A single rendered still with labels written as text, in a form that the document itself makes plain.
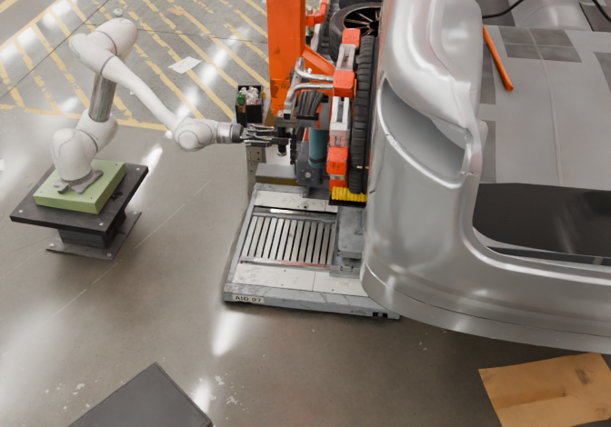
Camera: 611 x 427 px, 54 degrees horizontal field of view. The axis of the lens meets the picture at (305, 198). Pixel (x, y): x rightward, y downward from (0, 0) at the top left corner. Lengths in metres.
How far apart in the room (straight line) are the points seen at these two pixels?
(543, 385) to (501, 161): 1.03
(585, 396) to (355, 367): 0.96
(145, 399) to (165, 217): 1.33
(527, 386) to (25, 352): 2.19
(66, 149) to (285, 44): 1.13
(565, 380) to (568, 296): 1.28
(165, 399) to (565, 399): 1.61
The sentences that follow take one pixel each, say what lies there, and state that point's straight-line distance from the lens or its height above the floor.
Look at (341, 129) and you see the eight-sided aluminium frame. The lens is 2.26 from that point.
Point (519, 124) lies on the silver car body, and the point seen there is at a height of 0.99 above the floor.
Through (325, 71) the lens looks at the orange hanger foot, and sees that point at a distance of 2.97.
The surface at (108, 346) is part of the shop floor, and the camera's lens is 2.87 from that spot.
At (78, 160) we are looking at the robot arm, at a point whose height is 0.52.
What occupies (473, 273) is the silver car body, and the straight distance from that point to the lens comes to 1.55.
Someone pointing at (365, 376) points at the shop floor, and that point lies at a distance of 2.67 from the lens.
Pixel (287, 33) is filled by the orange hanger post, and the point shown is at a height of 0.99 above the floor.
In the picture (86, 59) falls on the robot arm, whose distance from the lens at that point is 2.60.
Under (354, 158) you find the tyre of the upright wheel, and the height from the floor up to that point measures 0.88.
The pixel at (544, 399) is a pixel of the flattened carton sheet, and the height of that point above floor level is 0.01.
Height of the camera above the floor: 2.27
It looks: 42 degrees down
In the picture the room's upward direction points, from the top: straight up
